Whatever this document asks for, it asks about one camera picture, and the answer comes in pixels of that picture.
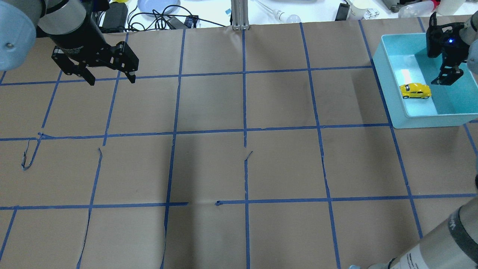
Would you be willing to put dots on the aluminium frame post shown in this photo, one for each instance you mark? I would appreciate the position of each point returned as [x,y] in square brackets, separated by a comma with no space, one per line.
[240,15]

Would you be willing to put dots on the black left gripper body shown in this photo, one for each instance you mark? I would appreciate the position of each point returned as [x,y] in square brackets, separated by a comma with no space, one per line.
[79,38]

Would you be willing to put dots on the white light bulb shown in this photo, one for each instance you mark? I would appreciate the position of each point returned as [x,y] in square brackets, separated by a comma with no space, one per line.
[279,15]

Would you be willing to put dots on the black power adapter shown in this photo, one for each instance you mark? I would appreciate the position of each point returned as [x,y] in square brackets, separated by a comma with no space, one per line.
[115,18]

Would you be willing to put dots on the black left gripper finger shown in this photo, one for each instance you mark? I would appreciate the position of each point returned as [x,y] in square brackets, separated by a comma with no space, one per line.
[68,67]
[123,59]

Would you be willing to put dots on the yellow toy beetle car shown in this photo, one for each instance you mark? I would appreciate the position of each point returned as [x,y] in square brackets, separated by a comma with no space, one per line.
[415,90]

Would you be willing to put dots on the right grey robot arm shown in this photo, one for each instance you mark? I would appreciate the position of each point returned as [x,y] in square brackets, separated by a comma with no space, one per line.
[427,81]

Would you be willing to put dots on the white paper cup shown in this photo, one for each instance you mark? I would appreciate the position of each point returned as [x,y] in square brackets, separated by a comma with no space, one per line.
[358,9]

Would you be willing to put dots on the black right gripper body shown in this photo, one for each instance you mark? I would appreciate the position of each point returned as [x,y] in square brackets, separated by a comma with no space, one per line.
[450,51]

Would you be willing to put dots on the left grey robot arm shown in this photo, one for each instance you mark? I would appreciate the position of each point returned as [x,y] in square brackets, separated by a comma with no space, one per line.
[19,21]

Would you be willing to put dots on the blue plastic plate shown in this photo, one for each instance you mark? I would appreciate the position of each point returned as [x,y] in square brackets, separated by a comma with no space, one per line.
[161,6]

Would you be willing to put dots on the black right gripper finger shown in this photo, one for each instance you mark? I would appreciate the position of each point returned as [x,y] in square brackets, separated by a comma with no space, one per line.
[449,72]

